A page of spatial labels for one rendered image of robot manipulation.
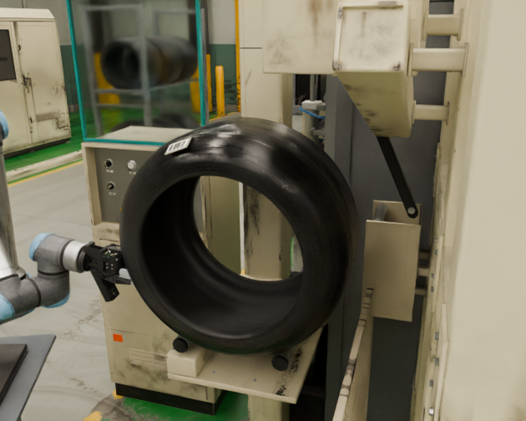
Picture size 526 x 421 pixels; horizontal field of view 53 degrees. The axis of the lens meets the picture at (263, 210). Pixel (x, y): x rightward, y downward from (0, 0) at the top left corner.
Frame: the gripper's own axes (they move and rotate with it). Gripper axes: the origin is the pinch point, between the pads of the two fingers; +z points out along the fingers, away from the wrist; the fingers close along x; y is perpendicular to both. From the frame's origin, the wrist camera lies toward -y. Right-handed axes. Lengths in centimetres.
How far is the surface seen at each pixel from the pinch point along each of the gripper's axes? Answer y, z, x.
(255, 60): 61, 16, 28
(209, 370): -20.2, 22.2, -4.2
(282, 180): 42, 38, -12
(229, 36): 6, -338, 956
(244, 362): -19.2, 30.3, 2.2
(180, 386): -91, -15, 63
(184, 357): -15.0, 16.1, -8.2
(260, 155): 46, 32, -10
